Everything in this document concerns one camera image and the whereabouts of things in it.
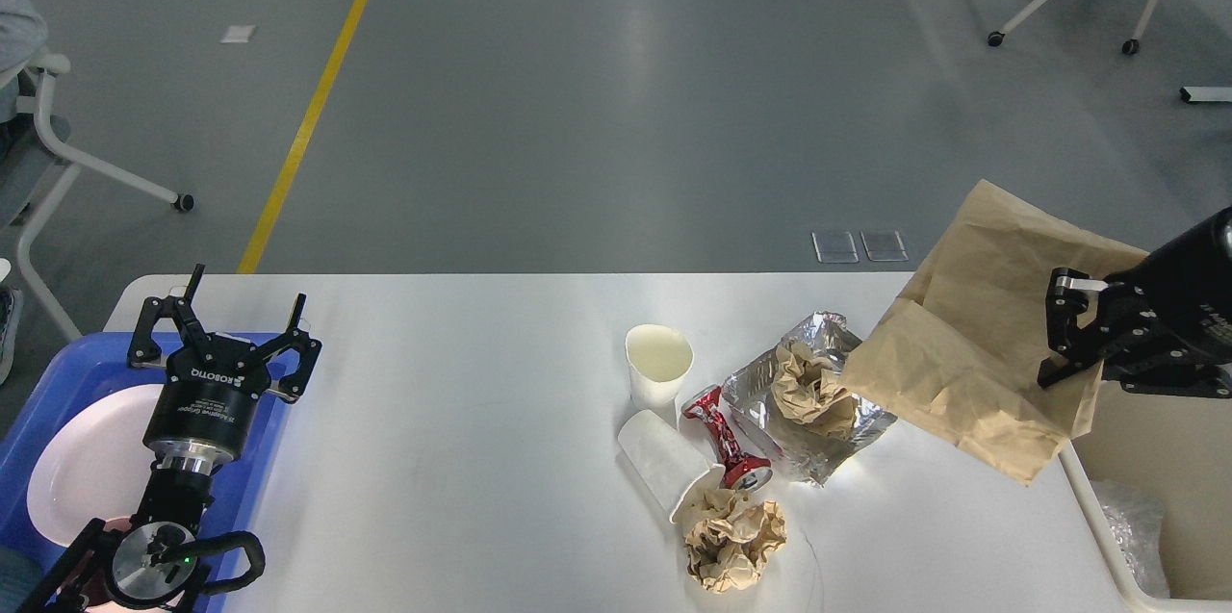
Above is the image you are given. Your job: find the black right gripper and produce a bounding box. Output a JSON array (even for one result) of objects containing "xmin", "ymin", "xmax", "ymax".
[{"xmin": 1036, "ymin": 208, "xmax": 1231, "ymax": 399}]

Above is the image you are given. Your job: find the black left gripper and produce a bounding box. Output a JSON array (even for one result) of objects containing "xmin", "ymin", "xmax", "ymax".
[{"xmin": 124, "ymin": 263, "xmax": 322, "ymax": 468}]

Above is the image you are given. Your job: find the pink plate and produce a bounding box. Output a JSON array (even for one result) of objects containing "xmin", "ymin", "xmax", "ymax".
[{"xmin": 26, "ymin": 384, "xmax": 161, "ymax": 547}]

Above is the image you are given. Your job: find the brown paper sheet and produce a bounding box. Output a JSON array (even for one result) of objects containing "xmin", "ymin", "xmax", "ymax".
[{"xmin": 843, "ymin": 180, "xmax": 1145, "ymax": 485}]

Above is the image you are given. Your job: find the pink ribbed mug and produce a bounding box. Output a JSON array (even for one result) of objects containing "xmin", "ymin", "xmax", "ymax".
[{"xmin": 67, "ymin": 517, "xmax": 131, "ymax": 612}]

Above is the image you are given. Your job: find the grey green mug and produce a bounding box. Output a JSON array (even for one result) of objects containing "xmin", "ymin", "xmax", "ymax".
[{"xmin": 0, "ymin": 547, "xmax": 44, "ymax": 613}]

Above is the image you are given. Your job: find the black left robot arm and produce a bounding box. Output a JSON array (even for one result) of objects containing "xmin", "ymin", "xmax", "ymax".
[{"xmin": 18, "ymin": 263, "xmax": 322, "ymax": 612}]

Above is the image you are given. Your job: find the beige plastic bin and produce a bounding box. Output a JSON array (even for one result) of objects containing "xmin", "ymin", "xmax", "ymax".
[{"xmin": 1060, "ymin": 382, "xmax": 1231, "ymax": 612}]

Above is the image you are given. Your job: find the blue plastic tray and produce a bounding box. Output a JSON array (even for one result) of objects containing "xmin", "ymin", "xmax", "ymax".
[{"xmin": 1, "ymin": 332, "xmax": 290, "ymax": 574}]

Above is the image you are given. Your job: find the clear plastic bag in bin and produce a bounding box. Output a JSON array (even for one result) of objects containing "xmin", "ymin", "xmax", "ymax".
[{"xmin": 1092, "ymin": 481, "xmax": 1170, "ymax": 599}]

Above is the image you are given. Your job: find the clear floor plate right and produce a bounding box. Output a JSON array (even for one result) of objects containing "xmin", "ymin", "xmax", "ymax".
[{"xmin": 860, "ymin": 230, "xmax": 910, "ymax": 263}]

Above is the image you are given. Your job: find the clear floor plate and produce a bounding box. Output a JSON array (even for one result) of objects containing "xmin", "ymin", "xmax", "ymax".
[
  {"xmin": 860, "ymin": 230, "xmax": 910, "ymax": 263},
  {"xmin": 812, "ymin": 230, "xmax": 860, "ymax": 263}
]

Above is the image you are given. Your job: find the white bar base right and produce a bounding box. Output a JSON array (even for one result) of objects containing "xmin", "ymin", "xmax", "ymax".
[{"xmin": 1179, "ymin": 86, "xmax": 1232, "ymax": 103}]

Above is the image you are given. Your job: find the clear floor plate left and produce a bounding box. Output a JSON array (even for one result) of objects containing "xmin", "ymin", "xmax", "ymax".
[{"xmin": 812, "ymin": 230, "xmax": 860, "ymax": 263}]

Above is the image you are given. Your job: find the crushed red soda can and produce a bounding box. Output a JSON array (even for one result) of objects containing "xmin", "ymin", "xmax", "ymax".
[{"xmin": 680, "ymin": 385, "xmax": 772, "ymax": 492}]

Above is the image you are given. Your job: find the upright white paper cup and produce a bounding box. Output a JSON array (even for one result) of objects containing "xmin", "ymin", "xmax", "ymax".
[{"xmin": 625, "ymin": 323, "xmax": 694, "ymax": 410}]

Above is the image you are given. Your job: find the crumpled brown paper ball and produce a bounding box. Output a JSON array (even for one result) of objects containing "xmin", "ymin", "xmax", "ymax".
[{"xmin": 679, "ymin": 489, "xmax": 786, "ymax": 595}]

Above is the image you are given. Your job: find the lying white paper cup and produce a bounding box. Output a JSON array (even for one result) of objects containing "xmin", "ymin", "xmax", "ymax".
[{"xmin": 617, "ymin": 410, "xmax": 724, "ymax": 524}]

